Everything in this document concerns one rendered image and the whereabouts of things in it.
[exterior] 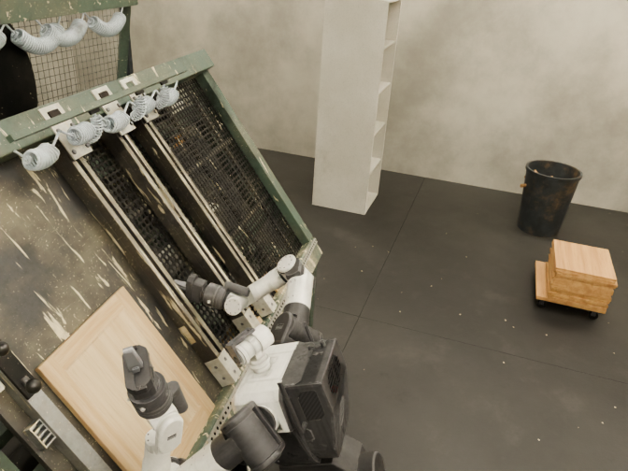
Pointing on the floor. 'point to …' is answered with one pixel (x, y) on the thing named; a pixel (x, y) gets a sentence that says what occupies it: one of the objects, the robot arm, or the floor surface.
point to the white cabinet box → (353, 101)
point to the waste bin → (547, 196)
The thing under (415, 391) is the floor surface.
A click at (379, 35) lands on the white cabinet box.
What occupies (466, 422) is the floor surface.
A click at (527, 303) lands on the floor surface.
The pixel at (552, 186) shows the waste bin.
